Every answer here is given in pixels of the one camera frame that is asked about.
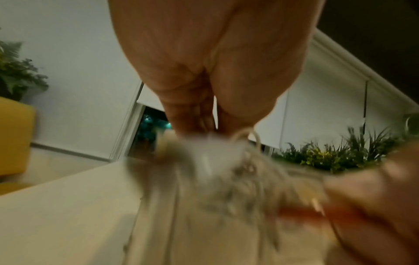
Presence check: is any green leafy plant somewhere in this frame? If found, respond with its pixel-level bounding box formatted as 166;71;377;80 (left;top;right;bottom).
0;28;50;102
271;114;419;174

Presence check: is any dark glass window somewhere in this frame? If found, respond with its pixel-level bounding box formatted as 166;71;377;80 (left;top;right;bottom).
127;106;173;157

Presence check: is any yellow bench seat cushion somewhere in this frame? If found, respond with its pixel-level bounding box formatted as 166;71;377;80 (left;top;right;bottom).
0;182;33;196

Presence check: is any tangle of white cables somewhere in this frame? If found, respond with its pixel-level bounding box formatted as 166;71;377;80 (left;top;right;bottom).
154;127;328;249

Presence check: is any person's left hand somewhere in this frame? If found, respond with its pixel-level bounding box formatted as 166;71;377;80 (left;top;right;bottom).
107;0;326;138

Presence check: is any person's right hand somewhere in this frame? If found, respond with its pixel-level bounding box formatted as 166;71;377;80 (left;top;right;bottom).
278;141;419;265

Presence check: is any wide white roller blind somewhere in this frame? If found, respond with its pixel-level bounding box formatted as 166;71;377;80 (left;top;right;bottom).
137;38;419;151

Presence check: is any clear plastic drawer organizer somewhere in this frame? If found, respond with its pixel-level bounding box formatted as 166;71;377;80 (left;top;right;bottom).
122;137;345;265

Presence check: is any yellow bench backrest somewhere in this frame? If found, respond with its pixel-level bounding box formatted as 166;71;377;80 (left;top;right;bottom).
0;96;36;177

